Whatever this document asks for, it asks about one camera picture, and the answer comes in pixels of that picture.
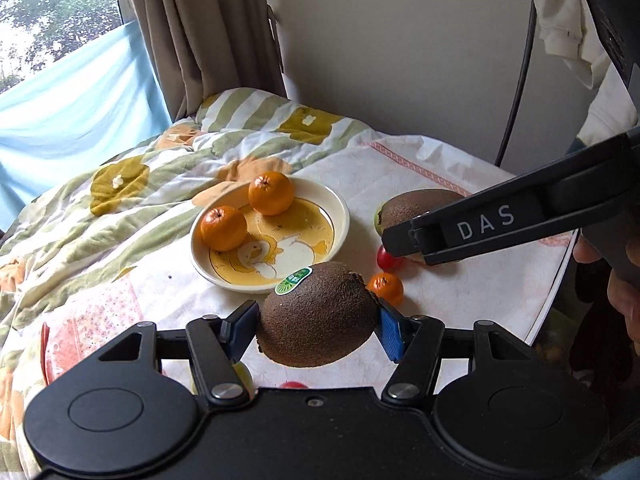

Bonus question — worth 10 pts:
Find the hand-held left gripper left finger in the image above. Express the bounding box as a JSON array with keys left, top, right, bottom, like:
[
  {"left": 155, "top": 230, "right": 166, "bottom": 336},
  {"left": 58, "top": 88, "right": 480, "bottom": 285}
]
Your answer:
[{"left": 97, "top": 300, "right": 261, "bottom": 407}]

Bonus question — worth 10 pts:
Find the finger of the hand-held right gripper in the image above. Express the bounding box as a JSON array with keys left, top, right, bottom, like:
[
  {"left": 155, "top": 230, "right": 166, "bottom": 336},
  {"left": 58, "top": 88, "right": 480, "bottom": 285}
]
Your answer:
[
  {"left": 408, "top": 172, "right": 640, "bottom": 267},
  {"left": 382, "top": 127, "right": 640, "bottom": 257}
]

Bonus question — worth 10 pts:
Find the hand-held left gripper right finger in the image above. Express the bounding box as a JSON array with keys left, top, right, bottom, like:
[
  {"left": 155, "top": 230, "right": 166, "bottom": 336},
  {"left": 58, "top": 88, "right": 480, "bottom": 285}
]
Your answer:
[{"left": 376, "top": 297, "right": 540, "bottom": 404}]

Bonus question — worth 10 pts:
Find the small orange mandarin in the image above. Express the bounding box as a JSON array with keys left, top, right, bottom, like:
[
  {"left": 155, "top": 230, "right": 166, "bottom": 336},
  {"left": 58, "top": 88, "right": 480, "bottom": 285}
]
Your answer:
[{"left": 366, "top": 272, "right": 405, "bottom": 307}]

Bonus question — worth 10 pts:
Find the brown kiwi with green sticker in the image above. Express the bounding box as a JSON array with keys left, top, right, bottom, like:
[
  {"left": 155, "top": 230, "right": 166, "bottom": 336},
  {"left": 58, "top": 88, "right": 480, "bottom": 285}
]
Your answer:
[{"left": 257, "top": 261, "right": 380, "bottom": 367}]

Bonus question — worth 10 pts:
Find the cream bowl with yellow print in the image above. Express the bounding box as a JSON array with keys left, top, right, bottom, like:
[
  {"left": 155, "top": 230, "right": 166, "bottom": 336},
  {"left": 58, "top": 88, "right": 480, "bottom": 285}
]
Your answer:
[{"left": 189, "top": 175, "right": 350, "bottom": 294}]

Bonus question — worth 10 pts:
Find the person's right hand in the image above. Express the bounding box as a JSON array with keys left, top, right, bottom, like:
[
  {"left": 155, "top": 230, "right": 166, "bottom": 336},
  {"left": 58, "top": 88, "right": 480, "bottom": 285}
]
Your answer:
[{"left": 573, "top": 236, "right": 640, "bottom": 357}]

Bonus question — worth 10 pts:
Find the white cloth with pink border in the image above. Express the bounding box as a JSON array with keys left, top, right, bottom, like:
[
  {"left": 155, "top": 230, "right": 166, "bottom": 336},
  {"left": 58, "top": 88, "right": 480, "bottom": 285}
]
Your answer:
[{"left": 42, "top": 132, "right": 577, "bottom": 397}]

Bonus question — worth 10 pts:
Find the dark grey textured panel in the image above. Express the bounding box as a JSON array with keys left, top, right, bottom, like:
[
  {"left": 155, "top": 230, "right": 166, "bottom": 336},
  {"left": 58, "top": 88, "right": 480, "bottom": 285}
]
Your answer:
[{"left": 581, "top": 0, "right": 640, "bottom": 92}]

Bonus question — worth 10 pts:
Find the white hanging garment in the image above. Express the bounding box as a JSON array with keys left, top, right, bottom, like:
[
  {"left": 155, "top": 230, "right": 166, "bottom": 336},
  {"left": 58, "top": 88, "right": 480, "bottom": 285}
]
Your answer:
[{"left": 531, "top": 0, "right": 640, "bottom": 149}]

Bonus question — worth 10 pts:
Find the striped floral blanket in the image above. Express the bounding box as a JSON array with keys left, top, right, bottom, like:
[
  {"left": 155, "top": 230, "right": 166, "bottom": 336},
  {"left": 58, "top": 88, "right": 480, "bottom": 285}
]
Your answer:
[{"left": 0, "top": 87, "right": 382, "bottom": 477}]

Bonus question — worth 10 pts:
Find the person's blue trouser leg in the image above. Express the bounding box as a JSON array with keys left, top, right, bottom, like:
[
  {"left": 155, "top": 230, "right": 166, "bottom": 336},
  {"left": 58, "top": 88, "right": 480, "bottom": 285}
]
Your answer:
[{"left": 597, "top": 452, "right": 640, "bottom": 480}]

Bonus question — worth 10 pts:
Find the light blue cloth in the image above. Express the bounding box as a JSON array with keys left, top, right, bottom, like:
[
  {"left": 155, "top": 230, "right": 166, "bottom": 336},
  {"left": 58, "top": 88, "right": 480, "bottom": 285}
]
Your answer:
[{"left": 0, "top": 22, "right": 174, "bottom": 232}]

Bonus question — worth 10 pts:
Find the brown curtain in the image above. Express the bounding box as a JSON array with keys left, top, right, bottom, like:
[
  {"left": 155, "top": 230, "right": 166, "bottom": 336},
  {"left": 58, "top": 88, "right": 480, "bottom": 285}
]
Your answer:
[{"left": 110, "top": 0, "right": 287, "bottom": 124}]

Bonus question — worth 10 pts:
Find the window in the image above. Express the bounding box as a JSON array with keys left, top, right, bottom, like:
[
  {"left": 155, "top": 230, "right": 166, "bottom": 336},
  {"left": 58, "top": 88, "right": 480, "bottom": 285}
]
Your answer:
[{"left": 0, "top": 0, "right": 126, "bottom": 94}]

